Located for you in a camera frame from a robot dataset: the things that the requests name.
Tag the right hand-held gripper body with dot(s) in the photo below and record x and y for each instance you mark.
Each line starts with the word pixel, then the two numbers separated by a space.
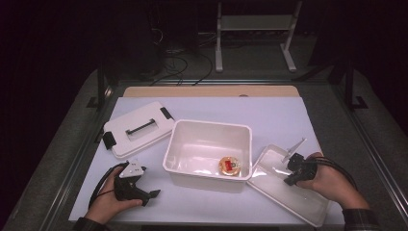
pixel 301 170

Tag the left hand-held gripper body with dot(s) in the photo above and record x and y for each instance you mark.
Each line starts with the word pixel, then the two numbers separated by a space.
pixel 125 189

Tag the white plastic tray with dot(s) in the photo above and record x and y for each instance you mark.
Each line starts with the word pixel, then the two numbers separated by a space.
pixel 288 200

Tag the white plastic storage box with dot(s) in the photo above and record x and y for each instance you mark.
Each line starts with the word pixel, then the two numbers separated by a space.
pixel 205 183

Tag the round orange snack packet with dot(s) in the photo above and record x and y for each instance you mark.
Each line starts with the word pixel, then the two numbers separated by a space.
pixel 229 166

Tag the person's left hand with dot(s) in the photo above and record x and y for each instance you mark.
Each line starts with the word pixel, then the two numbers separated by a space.
pixel 106 205

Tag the person's right hand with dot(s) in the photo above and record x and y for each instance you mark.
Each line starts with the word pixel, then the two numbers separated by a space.
pixel 333 183

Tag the white table mat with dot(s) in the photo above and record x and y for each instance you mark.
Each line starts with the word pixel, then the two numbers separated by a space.
pixel 282 109

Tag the white metal stand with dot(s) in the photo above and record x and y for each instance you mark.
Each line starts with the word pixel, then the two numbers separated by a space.
pixel 256 23

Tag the black metal post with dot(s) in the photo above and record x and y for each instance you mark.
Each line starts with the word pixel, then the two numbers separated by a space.
pixel 101 86
pixel 349 86

